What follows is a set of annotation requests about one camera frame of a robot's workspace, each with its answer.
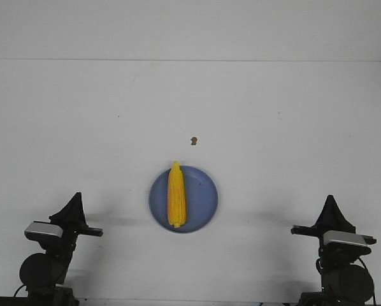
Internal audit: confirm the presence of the blue round plate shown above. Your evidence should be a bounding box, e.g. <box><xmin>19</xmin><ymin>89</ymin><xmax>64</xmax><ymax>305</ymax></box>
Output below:
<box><xmin>148</xmin><ymin>166</ymin><xmax>219</xmax><ymax>234</ymax></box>

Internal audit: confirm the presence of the small brown table mark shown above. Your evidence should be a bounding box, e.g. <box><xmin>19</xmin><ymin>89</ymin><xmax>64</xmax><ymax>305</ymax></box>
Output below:
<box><xmin>190</xmin><ymin>136</ymin><xmax>198</xmax><ymax>146</ymax></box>

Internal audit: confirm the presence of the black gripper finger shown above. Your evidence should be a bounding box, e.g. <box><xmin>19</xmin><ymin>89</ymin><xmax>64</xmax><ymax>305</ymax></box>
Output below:
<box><xmin>311</xmin><ymin>194</ymin><xmax>356</xmax><ymax>235</ymax></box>
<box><xmin>49</xmin><ymin>192</ymin><xmax>88</xmax><ymax>228</ymax></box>

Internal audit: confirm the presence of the yellow corn cob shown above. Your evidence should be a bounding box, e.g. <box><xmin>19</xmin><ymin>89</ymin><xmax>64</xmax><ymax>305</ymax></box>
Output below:
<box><xmin>168</xmin><ymin>161</ymin><xmax>187</xmax><ymax>228</ymax></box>

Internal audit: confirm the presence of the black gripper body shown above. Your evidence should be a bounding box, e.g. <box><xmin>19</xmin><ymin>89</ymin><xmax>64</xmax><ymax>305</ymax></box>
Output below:
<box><xmin>48</xmin><ymin>221</ymin><xmax>103</xmax><ymax>258</ymax></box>
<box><xmin>291</xmin><ymin>225</ymin><xmax>377</xmax><ymax>258</ymax></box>

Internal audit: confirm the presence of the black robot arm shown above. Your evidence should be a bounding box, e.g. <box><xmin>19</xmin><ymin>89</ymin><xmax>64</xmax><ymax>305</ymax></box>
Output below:
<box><xmin>19</xmin><ymin>192</ymin><xmax>103</xmax><ymax>305</ymax></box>
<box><xmin>291</xmin><ymin>194</ymin><xmax>377</xmax><ymax>305</ymax></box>

